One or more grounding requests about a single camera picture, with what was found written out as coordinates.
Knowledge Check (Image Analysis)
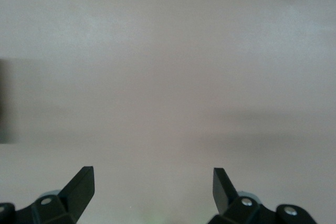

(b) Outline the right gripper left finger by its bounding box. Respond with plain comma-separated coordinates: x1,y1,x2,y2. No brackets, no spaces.
0,166,96,224

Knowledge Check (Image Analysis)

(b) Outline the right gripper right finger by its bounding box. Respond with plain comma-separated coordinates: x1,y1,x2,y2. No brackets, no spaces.
207,167,317,224

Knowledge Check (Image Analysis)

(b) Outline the black plastic box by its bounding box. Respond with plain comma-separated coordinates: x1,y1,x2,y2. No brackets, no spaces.
0,58,20,145

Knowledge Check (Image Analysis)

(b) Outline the brown table cover sheet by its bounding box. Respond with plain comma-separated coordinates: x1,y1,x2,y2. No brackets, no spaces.
0,0,336,224

